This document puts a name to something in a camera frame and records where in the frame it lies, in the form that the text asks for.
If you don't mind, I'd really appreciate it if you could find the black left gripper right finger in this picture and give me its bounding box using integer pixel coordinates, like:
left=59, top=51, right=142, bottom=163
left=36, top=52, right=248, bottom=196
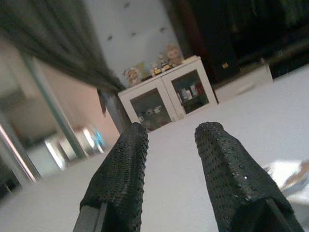
left=194, top=122, right=305, bottom=232

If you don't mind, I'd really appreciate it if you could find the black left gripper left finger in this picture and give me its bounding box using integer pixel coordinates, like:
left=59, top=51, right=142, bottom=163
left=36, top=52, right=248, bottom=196
left=72, top=122, right=149, bottom=232

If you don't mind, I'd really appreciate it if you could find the blue plastic stool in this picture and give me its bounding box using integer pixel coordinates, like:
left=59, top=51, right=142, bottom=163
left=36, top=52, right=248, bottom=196
left=91, top=125, right=107, bottom=153

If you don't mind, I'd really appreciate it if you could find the white low step block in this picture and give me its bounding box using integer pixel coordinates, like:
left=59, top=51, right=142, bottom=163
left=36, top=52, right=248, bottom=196
left=213, top=64, right=273, bottom=103

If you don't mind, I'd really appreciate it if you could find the white glass-door cabinet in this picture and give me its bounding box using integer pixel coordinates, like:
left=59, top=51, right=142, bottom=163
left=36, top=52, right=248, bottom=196
left=118, top=55, right=218, bottom=132

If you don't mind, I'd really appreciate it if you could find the small plush doll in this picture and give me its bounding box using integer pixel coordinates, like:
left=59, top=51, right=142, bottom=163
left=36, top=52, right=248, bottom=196
left=124, top=67, right=140, bottom=86

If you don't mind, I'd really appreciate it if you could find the small trophy figurine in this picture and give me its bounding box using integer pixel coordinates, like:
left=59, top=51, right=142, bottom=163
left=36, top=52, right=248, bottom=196
left=156, top=53, right=169, bottom=72

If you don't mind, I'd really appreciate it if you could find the beige teddy bear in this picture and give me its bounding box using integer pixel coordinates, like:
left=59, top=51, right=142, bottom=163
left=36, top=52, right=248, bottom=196
left=166, top=44, right=183, bottom=67

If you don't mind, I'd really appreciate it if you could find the dark wooden wardrobe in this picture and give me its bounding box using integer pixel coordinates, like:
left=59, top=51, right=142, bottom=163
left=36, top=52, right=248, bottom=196
left=169, top=0, right=309, bottom=85

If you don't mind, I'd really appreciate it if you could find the grey curtain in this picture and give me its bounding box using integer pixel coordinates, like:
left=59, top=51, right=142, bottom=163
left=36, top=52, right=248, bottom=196
left=0, top=0, right=125, bottom=91

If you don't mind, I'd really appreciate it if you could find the sliding glass door frame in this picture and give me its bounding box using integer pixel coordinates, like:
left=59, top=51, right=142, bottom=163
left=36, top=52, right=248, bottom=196
left=0, top=54, right=89, bottom=194

